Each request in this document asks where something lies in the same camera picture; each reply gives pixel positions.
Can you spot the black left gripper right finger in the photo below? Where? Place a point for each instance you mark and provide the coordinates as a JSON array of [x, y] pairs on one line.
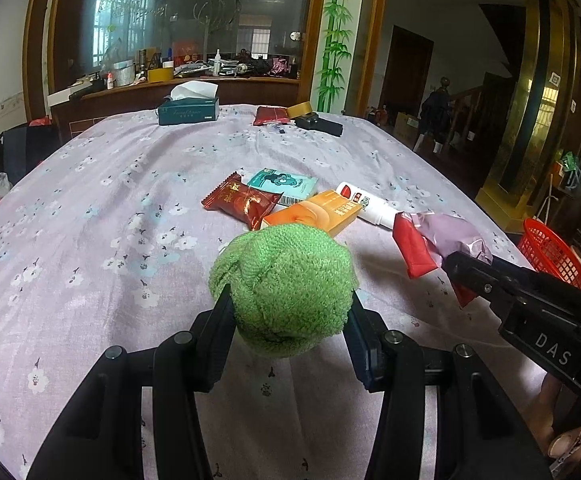
[[364, 333]]

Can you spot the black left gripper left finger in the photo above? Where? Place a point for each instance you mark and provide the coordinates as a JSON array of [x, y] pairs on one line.
[[214, 331]]

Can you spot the green towel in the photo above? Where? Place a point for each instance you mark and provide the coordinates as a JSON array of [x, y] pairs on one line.
[[291, 285]]

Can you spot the red and lilac wrapper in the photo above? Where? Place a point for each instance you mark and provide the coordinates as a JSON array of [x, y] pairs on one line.
[[424, 240]]

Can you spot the orange box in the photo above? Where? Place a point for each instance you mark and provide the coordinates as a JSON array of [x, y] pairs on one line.
[[327, 211]]

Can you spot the dark red snack packet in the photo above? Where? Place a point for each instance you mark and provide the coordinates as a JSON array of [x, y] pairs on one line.
[[241, 201]]

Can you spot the red plastic trash basket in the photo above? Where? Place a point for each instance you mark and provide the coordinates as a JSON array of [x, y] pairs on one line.
[[548, 253]]

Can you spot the right hand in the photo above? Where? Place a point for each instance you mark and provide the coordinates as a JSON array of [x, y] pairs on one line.
[[541, 421]]

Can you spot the white red tube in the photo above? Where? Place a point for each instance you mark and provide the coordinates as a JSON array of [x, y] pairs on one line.
[[374, 209]]

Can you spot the lilac floral tablecloth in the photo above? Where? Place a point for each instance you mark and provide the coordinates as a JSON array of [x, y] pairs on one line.
[[107, 242]]

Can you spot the teal tissue pack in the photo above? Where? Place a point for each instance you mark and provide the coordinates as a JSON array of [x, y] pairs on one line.
[[294, 188]]

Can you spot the black device on table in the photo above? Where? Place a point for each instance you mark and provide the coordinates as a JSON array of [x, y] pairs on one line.
[[314, 122]]

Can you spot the red pouch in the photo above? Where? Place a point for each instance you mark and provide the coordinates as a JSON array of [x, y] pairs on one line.
[[271, 115]]

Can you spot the brown tape roll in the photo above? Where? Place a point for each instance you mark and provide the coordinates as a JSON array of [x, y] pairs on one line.
[[299, 110]]

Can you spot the dark teal tissue box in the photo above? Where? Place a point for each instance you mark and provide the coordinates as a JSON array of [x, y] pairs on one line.
[[190, 103]]

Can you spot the white pot on sideboard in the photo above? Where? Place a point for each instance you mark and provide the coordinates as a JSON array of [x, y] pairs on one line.
[[124, 73]]

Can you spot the bamboo painted pillar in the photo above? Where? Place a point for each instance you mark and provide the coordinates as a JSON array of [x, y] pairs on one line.
[[337, 41]]

